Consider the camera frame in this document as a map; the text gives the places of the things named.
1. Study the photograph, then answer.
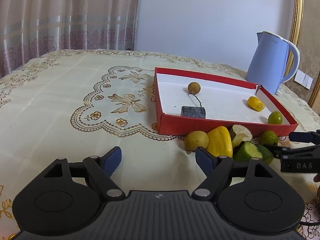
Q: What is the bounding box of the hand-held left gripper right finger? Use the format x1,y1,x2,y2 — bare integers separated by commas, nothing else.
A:
191,147,277,200

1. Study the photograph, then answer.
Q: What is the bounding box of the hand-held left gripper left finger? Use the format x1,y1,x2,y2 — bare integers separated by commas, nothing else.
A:
39,146,125,200

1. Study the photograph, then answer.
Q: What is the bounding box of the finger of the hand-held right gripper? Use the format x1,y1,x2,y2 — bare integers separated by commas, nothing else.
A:
289,129,320,144
267,145,320,159

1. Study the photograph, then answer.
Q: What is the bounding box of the yellow pepper piece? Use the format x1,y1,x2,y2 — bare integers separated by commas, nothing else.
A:
206,126,233,158
247,96,266,112

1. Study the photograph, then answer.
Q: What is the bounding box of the dark green cucumber end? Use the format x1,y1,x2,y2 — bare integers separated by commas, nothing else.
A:
257,144,275,165

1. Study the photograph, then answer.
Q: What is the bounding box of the green tomato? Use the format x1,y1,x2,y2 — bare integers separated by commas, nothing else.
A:
268,111,283,125
259,130,279,147

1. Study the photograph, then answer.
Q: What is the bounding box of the red cardboard box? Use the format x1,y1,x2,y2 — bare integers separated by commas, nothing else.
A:
154,67,298,136

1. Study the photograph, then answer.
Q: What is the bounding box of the cut cucumber piece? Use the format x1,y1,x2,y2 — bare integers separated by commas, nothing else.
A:
233,141,263,163

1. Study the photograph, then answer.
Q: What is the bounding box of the eggplant piece with pale flesh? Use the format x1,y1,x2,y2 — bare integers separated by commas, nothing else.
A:
230,124,253,148

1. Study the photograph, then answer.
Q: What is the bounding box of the dark eggplant piece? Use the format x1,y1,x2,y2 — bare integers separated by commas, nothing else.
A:
181,106,206,119

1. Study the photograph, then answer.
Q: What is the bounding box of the longan with stem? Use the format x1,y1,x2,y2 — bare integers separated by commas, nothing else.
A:
187,82,203,107

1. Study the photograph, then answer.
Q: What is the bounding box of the person's right hand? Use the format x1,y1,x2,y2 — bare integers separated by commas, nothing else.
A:
313,173,320,203

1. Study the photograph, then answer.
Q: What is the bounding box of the embroidered cream tablecloth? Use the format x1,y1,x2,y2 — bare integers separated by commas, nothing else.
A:
0,49,320,240

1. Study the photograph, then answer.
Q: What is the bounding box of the blue electric kettle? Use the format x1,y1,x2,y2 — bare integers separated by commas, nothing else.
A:
245,31,300,95

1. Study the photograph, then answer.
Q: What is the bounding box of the patterned pink curtain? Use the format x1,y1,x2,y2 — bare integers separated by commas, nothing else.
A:
0,0,144,78

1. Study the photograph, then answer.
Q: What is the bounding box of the gold wall moulding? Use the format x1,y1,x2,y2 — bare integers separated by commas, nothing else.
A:
307,76,320,108
282,0,304,83

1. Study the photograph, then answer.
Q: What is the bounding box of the white wall light switch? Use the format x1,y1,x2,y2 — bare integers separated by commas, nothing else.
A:
294,70,313,89

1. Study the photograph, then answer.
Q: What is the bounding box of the black cable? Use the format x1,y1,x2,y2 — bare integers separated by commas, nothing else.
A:
299,219,320,228

